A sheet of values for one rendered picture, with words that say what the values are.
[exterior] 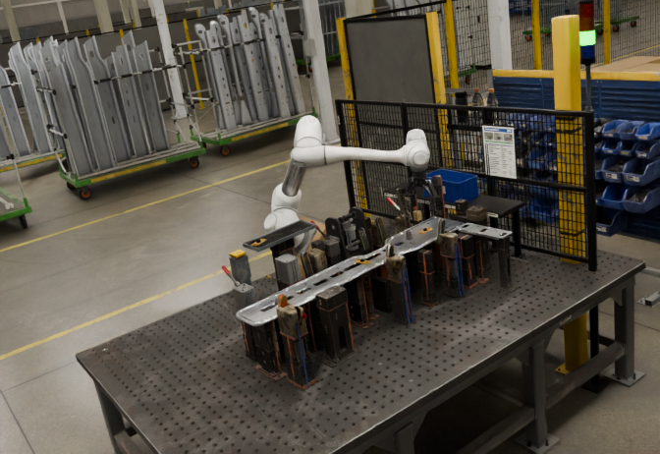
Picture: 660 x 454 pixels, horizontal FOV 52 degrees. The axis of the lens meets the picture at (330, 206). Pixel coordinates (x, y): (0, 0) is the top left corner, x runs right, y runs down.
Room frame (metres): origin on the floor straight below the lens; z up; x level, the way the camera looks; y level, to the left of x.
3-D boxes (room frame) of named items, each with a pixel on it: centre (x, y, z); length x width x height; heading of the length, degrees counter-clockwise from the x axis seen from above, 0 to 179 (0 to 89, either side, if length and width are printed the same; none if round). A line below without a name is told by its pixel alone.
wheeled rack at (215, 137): (11.20, 1.04, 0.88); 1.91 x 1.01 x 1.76; 126
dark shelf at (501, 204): (3.82, -0.70, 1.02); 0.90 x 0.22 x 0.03; 38
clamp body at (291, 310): (2.60, 0.23, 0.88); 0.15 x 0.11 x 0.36; 38
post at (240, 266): (3.07, 0.47, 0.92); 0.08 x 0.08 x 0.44; 38
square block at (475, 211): (3.47, -0.78, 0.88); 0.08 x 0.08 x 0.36; 38
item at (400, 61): (5.85, -0.68, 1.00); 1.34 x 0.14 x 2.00; 34
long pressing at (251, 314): (3.09, -0.11, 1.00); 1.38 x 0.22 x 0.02; 128
